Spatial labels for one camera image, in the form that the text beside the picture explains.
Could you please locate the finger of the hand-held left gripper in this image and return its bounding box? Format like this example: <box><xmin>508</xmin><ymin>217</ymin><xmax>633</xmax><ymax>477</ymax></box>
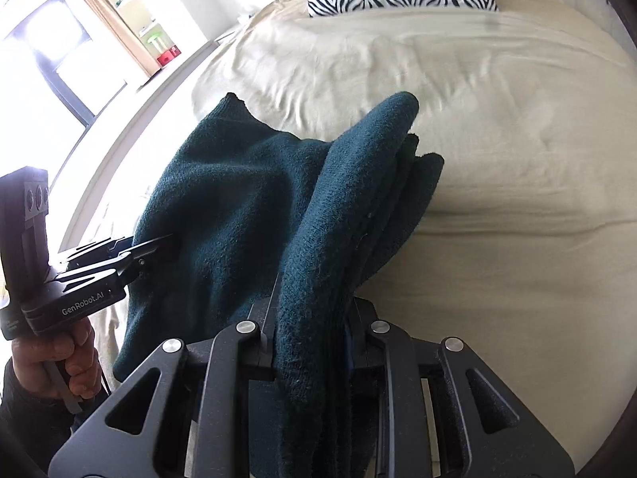
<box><xmin>64</xmin><ymin>237</ymin><xmax>136</xmax><ymax>268</ymax></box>
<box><xmin>54</xmin><ymin>233</ymin><xmax>176</xmax><ymax>288</ymax></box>

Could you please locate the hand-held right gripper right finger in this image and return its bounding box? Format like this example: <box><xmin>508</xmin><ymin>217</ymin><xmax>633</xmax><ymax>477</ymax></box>
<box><xmin>347</xmin><ymin>299</ymin><xmax>576</xmax><ymax>478</ymax></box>

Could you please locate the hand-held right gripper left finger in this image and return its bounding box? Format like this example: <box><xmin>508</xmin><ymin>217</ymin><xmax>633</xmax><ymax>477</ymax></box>
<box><xmin>49</xmin><ymin>299</ymin><xmax>280</xmax><ymax>478</ymax></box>

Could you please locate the dark teal knit sweater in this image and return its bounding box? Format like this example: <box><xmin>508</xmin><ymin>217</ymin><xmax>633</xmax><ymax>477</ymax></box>
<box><xmin>112</xmin><ymin>90</ymin><xmax>445</xmax><ymax>478</ymax></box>

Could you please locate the person's left forearm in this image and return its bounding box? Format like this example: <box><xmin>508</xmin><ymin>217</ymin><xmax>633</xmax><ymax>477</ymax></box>
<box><xmin>0</xmin><ymin>358</ymin><xmax>80</xmax><ymax>478</ymax></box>

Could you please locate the person's left hand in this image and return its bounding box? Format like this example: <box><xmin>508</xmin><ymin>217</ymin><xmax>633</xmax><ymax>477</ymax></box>
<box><xmin>11</xmin><ymin>315</ymin><xmax>109</xmax><ymax>413</ymax></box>

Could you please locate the black framed window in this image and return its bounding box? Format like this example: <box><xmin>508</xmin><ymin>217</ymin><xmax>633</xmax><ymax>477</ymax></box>
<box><xmin>0</xmin><ymin>0</ymin><xmax>129</xmax><ymax>131</ymax></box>

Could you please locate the tan curtain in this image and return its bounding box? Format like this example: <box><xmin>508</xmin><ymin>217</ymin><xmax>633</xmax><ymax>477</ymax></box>
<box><xmin>63</xmin><ymin>0</ymin><xmax>161</xmax><ymax>89</ymax></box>

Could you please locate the cream bed sheet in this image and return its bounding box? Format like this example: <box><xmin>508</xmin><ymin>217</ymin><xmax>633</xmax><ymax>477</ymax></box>
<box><xmin>97</xmin><ymin>0</ymin><xmax>629</xmax><ymax>471</ymax></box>

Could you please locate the white wall shelf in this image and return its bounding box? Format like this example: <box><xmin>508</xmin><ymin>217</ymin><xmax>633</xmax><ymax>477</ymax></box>
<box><xmin>94</xmin><ymin>0</ymin><xmax>211</xmax><ymax>69</ymax></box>

